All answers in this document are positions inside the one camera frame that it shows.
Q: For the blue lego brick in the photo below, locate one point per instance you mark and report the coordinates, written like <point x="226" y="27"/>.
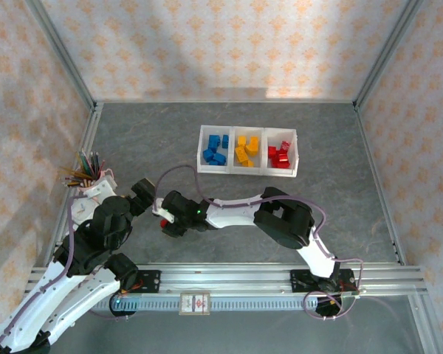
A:
<point x="225" y="141"/>
<point x="208" y="155"/>
<point x="219" y="158"/>
<point x="214" y="140"/>

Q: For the yellow lego brick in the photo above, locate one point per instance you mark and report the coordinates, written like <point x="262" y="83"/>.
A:
<point x="253" y="144"/>
<point x="241" y="140"/>
<point x="240" y="152"/>
<point x="248" y="163"/>

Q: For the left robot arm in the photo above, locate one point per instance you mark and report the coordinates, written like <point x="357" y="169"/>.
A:
<point x="77" y="295"/>

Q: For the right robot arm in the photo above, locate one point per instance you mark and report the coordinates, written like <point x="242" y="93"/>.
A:
<point x="284" y="217"/>

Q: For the pink pencil cup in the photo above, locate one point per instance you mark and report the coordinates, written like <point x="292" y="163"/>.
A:
<point x="82" y="189"/>

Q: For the colored pencil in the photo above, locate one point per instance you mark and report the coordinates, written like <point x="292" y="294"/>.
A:
<point x="74" y="173"/>
<point x="92" y="166"/>
<point x="87" y="164"/>
<point x="101" y="169"/>
<point x="83" y="166"/>

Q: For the framed label card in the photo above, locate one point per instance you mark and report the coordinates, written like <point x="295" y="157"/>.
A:
<point x="195" y="304"/>

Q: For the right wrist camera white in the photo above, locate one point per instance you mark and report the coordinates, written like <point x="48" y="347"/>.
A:
<point x="161" y="208"/>

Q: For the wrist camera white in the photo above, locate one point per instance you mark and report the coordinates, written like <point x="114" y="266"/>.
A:
<point x="101" y="188"/>
<point x="161" y="208"/>

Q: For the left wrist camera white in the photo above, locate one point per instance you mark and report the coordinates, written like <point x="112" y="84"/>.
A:
<point x="101" y="188"/>

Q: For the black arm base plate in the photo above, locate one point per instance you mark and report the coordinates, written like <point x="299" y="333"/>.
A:
<point x="151" y="282"/>
<point x="299" y="282"/>

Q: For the aluminium mounting rail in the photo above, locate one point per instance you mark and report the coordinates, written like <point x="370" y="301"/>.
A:
<point x="225" y="280"/>

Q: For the aluminium side rail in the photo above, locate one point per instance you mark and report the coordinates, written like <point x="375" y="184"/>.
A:
<point x="367" y="147"/>
<point x="85" y="147"/>

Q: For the aluminium back rail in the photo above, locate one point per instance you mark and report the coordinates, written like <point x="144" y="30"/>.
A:
<point x="225" y="101"/>

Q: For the aluminium frame post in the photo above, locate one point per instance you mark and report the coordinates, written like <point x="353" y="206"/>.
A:
<point x="426" y="324"/>
<point x="61" y="51"/>
<point x="387" y="51"/>

